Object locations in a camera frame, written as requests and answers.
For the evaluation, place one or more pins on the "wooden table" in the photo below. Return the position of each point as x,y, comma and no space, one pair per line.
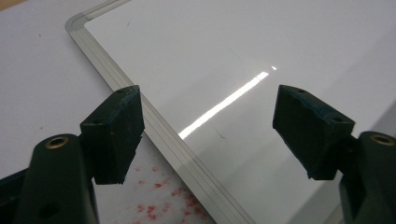
6,3

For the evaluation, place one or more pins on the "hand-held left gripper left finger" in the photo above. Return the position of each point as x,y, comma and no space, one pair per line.
115,133

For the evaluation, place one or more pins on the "white whiteboard with metal frame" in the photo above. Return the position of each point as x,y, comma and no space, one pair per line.
236,56

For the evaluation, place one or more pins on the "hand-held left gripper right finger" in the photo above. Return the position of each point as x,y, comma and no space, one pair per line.
311,133

